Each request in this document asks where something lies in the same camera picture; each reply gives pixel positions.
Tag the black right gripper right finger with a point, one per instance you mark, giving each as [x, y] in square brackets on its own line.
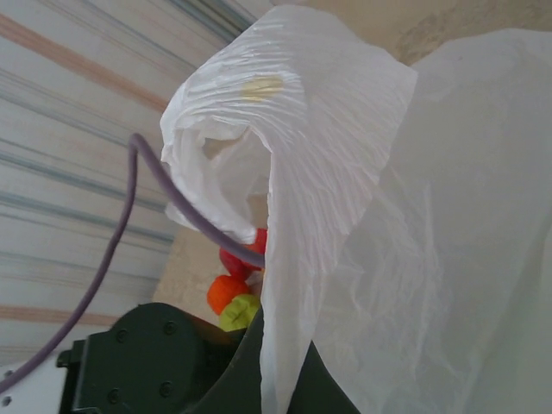
[319, 397]

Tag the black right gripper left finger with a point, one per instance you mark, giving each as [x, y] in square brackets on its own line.
[246, 388]

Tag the green fruit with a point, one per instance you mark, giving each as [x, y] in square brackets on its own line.
[239, 312]

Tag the orange fruit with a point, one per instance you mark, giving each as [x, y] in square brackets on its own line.
[226, 293]

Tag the red fruit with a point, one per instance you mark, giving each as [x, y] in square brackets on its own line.
[233, 265]

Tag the white plastic bag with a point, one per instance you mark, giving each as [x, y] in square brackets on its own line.
[345, 172]

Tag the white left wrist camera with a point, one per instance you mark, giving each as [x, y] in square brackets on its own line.
[30, 402]

